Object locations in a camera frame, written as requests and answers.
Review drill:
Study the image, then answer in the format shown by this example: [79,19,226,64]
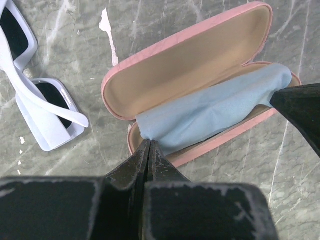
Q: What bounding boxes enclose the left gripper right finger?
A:
[143,141,279,240]

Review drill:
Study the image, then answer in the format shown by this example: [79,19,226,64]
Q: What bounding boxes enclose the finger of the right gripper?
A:
[270,83,320,155]

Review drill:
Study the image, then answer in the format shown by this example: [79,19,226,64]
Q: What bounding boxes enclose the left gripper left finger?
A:
[0,140,150,240]

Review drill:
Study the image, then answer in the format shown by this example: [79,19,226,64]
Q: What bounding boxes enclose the light blue cleaning cloth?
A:
[136,64,292,155]

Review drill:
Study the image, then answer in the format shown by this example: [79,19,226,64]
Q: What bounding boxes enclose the white sunglasses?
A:
[0,0,89,152]

